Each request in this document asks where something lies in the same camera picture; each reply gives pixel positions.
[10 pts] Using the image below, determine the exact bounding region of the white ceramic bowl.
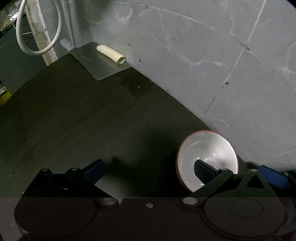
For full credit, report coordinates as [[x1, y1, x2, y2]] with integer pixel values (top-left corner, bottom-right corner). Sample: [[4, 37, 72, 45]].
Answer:
[[176, 131, 239, 192]]

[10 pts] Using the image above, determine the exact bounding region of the cleaver knife steel blade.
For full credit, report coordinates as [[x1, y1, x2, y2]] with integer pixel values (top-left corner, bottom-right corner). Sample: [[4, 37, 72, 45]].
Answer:
[[60, 39, 130, 81]]

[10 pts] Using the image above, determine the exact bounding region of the cream rolled cloth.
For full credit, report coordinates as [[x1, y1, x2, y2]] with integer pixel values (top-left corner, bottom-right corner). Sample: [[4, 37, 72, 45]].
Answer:
[[96, 45, 126, 64]]

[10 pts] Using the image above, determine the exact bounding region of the white hose loop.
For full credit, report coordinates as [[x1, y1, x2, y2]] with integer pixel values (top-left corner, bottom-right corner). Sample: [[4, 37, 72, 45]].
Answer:
[[16, 0, 63, 56]]

